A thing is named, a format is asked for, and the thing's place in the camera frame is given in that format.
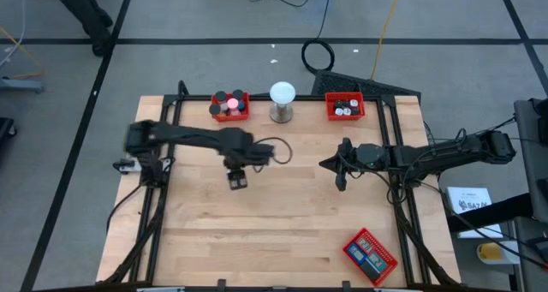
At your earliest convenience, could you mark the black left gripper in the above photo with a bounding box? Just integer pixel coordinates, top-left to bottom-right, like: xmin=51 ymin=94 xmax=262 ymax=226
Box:
xmin=220 ymin=128 xmax=276 ymax=172

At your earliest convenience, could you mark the person's leg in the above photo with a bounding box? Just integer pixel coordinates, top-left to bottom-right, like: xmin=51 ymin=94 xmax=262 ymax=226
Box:
xmin=46 ymin=0 xmax=115 ymax=57

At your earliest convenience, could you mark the black perforated panel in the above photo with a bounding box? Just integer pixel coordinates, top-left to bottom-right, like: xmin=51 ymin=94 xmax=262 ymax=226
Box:
xmin=310 ymin=69 xmax=423 ymax=107

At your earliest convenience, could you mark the yellow hanging cable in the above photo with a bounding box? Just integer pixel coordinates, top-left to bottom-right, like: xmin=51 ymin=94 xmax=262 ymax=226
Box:
xmin=370 ymin=0 xmax=404 ymax=80

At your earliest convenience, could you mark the grey floor stand foot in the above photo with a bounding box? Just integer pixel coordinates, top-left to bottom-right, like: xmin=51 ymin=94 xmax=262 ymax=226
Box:
xmin=0 ymin=77 xmax=46 ymax=94

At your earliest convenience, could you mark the white bulb lamp metal base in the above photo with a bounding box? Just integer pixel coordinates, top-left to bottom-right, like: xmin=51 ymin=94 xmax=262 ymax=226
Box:
xmin=269 ymin=80 xmax=297 ymax=124

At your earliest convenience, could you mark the yellow and white device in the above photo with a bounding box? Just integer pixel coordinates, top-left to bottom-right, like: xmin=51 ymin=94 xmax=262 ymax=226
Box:
xmin=476 ymin=241 xmax=521 ymax=266

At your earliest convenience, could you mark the red plastic slotted basket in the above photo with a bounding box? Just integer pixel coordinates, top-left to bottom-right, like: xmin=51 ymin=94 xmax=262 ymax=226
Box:
xmin=324 ymin=92 xmax=366 ymax=122
xmin=342 ymin=227 xmax=399 ymax=288
xmin=211 ymin=92 xmax=251 ymax=122

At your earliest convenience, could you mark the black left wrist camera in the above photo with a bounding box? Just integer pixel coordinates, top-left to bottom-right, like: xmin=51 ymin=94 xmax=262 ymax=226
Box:
xmin=226 ymin=169 xmax=250 ymax=192

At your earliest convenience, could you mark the white printed cardboard box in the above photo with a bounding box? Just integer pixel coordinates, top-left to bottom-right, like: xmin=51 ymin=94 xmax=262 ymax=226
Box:
xmin=445 ymin=186 xmax=504 ymax=240

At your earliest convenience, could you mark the black aluminium table frame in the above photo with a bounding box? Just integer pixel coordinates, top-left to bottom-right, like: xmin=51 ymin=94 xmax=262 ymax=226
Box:
xmin=102 ymin=80 xmax=463 ymax=292

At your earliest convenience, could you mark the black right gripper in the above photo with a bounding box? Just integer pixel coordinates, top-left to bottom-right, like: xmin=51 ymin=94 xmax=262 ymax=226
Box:
xmin=319 ymin=142 xmax=392 ymax=193

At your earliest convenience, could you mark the black coiled floor cable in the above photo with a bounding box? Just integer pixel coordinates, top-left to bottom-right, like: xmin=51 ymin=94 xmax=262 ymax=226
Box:
xmin=301 ymin=0 xmax=336 ymax=74

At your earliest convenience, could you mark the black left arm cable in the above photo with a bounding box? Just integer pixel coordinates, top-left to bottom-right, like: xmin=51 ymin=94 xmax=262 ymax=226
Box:
xmin=252 ymin=136 xmax=294 ymax=173

